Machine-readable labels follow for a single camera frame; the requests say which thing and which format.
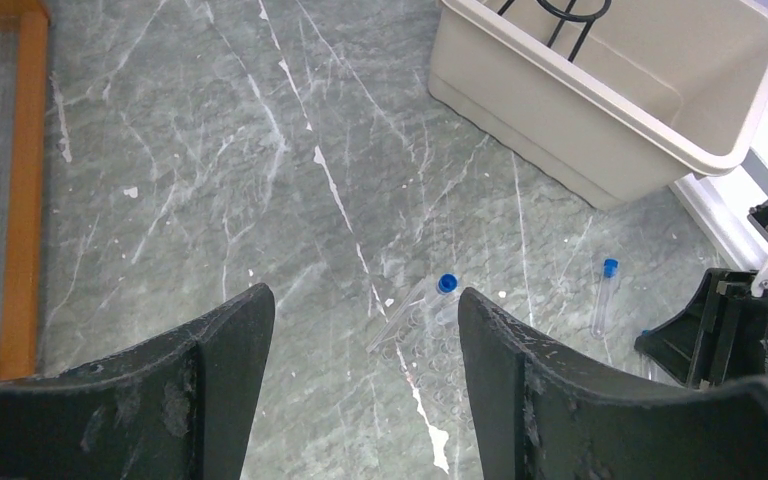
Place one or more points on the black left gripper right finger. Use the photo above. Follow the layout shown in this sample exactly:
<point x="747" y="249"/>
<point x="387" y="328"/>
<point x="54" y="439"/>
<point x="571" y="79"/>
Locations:
<point x="542" y="410"/>

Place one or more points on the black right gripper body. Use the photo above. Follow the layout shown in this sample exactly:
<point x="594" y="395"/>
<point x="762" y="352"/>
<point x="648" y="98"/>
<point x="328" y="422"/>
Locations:
<point x="720" y="336"/>

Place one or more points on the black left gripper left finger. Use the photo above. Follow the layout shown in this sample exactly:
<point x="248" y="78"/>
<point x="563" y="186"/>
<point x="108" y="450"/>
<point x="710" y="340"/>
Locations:
<point x="180" y="405"/>

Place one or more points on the blue capped clear tube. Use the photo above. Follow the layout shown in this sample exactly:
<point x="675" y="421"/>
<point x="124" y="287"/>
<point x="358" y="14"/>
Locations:
<point x="607" y="288"/>

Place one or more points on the blue capped test tube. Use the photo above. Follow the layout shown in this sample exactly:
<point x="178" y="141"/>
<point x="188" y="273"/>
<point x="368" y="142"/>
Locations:
<point x="441" y="300"/>

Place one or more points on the black wire ring stand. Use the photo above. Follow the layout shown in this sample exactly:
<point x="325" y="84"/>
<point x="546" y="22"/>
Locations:
<point x="555" y="24"/>

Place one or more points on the white plastic bin lid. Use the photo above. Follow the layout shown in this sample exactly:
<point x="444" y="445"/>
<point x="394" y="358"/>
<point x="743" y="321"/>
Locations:
<point x="720" y="205"/>

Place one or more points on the clear plastic well plate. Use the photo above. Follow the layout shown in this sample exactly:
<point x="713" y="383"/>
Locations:
<point x="431" y="354"/>

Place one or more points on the beige plastic bin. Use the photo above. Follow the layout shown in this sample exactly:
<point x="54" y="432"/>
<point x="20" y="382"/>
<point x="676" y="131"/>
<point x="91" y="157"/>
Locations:
<point x="660" y="90"/>

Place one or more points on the orange wooden test tube rack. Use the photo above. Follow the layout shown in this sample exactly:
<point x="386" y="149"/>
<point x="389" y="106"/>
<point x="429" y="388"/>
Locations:
<point x="24" y="34"/>

